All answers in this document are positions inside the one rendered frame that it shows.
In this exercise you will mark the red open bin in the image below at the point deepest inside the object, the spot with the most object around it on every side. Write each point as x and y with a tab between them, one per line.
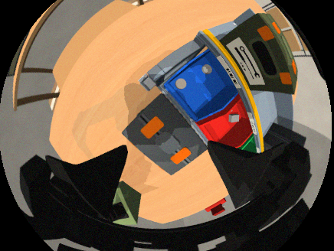
234	134

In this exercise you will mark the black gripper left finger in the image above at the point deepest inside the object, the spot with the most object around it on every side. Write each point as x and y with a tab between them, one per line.
95	180

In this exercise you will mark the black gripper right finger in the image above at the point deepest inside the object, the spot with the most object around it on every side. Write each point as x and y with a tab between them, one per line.
241	170

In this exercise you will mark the blue bin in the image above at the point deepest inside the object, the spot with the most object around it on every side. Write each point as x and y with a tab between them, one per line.
205	94

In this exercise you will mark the green open bin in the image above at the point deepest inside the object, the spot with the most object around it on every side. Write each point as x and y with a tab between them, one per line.
249	145

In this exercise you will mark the yellow flat bar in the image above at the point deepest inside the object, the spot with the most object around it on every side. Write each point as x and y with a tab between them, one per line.
243	81

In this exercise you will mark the grey metal bin rack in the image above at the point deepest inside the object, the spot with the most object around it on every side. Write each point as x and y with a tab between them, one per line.
271	106

